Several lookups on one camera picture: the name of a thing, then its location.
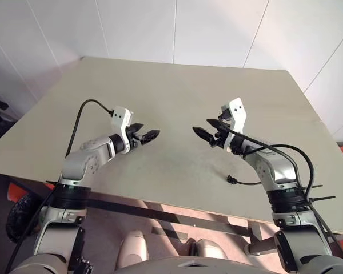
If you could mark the black knobby tyre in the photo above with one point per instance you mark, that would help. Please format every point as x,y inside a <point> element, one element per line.
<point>23,219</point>

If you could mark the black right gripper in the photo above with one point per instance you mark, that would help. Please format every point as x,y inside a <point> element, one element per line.
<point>222,137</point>

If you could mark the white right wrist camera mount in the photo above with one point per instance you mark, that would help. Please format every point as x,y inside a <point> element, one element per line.
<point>237,109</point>

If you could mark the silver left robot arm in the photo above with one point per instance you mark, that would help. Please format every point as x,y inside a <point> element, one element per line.
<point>85,162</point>

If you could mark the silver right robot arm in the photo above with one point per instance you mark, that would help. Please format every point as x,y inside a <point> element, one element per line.
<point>274,168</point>

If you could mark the black zip tie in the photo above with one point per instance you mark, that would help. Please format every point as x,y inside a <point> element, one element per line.
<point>314,187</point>
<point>324,197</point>

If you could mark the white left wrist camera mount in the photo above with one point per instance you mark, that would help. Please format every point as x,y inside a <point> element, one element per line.
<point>120,115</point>

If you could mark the beige robot leg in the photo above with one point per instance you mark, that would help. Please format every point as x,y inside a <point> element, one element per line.
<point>208,248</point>
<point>133,245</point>

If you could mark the beige left robot leg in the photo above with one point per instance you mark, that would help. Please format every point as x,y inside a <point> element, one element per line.
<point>133,245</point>

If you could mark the black table frame bar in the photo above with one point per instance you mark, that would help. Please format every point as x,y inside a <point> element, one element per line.
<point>174,217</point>

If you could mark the beige right robot leg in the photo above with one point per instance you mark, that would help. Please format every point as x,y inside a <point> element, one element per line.
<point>208,248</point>

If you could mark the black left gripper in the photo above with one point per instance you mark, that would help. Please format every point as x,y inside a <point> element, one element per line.
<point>134,140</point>

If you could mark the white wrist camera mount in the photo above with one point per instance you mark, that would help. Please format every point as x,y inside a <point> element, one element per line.
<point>237,109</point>
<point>120,115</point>

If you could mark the silver robot torso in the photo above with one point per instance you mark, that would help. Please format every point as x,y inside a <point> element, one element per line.
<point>194,265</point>

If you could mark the grey metal table leg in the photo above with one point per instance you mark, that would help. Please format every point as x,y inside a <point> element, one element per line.
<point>260,245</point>

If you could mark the orange plastic object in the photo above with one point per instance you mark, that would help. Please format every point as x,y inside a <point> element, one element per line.
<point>15,192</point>

